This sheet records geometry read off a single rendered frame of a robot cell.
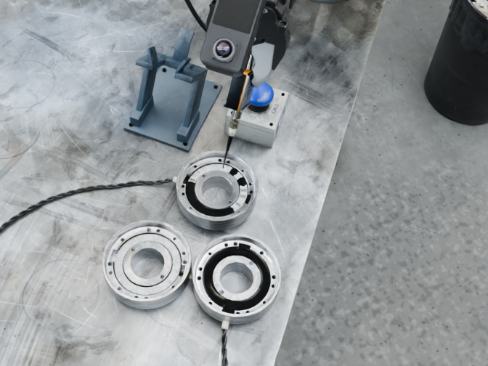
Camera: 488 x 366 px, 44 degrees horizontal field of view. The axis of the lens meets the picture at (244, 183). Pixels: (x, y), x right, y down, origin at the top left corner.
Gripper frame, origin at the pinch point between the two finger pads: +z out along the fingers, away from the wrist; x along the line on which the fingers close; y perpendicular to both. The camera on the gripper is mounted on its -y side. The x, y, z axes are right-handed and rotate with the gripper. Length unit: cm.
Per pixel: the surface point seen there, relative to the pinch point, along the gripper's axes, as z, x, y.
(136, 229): 10.2, 6.3, -19.4
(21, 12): 13.1, 41.2, 9.6
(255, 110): 8.3, -1.3, 2.3
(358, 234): 93, -26, 37
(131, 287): 10.3, 3.4, -26.5
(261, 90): 5.7, -1.4, 3.9
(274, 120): 8.7, -4.1, 2.1
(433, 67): 81, -31, 96
